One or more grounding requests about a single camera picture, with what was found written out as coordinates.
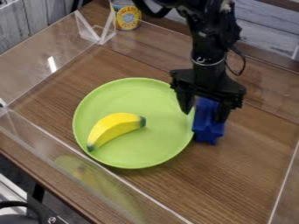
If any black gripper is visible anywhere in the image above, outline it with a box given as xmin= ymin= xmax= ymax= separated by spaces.
xmin=170 ymin=69 xmax=247 ymax=123

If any blue plastic block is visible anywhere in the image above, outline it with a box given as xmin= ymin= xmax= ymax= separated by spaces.
xmin=191 ymin=97 xmax=224 ymax=145

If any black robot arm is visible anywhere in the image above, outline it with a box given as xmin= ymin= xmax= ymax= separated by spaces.
xmin=155 ymin=0 xmax=247 ymax=123

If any green round plate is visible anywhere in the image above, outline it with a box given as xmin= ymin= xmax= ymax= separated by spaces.
xmin=72 ymin=78 xmax=194 ymax=169

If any yellow toy banana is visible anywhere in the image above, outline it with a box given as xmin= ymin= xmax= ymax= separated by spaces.
xmin=87 ymin=112 xmax=146 ymax=151

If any yellow blue labelled can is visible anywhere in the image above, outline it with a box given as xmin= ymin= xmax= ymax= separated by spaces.
xmin=110 ymin=0 xmax=142 ymax=31

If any black clamp with bolt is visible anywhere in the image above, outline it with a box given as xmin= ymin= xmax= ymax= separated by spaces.
xmin=26 ymin=195 xmax=70 ymax=224

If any clear acrylic enclosure wall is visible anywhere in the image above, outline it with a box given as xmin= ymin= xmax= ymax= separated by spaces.
xmin=0 ymin=8 xmax=299 ymax=224

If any black cable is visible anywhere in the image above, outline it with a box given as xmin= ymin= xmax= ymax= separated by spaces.
xmin=0 ymin=199 xmax=44 ymax=224

